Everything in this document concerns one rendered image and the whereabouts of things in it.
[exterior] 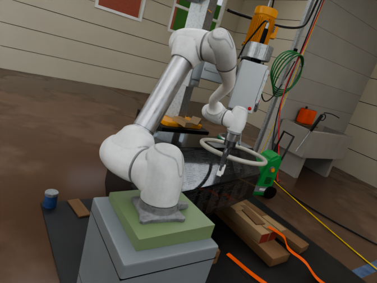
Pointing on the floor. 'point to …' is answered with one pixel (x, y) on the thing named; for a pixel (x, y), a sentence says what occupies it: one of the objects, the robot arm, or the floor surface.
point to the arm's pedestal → (165, 262)
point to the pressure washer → (270, 170)
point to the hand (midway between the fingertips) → (221, 170)
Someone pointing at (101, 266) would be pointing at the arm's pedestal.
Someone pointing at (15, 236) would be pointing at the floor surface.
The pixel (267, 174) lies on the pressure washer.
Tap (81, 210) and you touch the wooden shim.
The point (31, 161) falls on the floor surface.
